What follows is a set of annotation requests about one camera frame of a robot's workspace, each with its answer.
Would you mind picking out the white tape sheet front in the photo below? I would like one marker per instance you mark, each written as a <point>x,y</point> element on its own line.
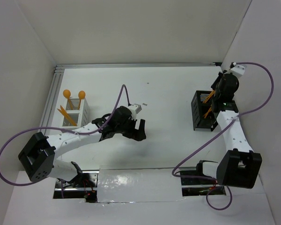
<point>138,186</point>

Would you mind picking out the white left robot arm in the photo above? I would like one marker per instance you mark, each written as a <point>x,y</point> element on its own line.
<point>40,156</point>

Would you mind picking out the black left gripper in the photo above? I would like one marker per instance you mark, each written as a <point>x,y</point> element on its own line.
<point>139,134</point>

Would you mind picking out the black utensil caddy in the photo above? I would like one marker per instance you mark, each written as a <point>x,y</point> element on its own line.
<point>199,109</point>

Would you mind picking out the aluminium rail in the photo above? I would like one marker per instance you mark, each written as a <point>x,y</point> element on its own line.
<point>52,97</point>
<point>138,65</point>

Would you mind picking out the aluminium rail left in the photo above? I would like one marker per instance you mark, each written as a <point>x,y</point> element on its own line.
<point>52,97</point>

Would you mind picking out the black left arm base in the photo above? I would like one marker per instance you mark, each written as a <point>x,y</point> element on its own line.
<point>83,185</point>

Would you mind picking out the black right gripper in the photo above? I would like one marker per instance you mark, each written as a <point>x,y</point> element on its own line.
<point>218,78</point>

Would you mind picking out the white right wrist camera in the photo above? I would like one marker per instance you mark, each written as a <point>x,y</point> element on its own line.
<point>235,69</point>

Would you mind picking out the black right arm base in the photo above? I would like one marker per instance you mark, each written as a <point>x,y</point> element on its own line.
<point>198,181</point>

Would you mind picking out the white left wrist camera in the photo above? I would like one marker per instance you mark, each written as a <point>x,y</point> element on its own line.
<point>135,109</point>

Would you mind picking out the orange plastic fork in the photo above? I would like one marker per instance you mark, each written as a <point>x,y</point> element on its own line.
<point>207,113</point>

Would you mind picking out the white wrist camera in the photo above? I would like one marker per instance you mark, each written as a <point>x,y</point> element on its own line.
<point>135,109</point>
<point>235,69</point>

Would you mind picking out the white utensil caddy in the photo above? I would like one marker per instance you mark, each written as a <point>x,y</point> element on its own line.
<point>79,113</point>

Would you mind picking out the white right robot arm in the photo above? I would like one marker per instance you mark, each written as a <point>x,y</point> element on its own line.
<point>240,165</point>

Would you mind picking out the aluminium rail back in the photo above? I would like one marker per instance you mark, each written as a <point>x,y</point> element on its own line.
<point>138,65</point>

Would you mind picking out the orange chopstick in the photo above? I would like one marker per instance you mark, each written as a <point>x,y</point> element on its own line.
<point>209,96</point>

